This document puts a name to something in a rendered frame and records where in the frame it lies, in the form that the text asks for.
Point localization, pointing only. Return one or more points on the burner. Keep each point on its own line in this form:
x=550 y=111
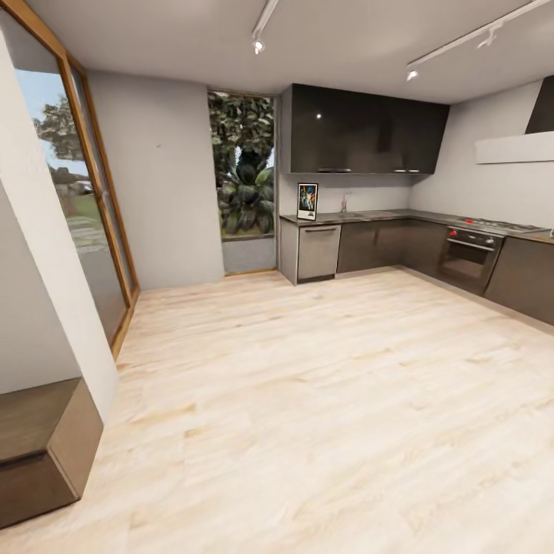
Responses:
x=501 y=225

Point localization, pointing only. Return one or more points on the door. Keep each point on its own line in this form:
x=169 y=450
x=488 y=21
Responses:
x=60 y=104

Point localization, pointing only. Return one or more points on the dishwasher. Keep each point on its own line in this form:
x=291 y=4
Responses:
x=318 y=248

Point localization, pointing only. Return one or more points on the oven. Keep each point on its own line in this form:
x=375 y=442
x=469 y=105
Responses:
x=470 y=254

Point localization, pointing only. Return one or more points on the cabinet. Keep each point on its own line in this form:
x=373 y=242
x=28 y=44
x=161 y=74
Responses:
x=326 y=130
x=409 y=136
x=49 y=436

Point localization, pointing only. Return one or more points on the poster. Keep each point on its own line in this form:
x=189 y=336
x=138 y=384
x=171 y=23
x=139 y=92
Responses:
x=307 y=201

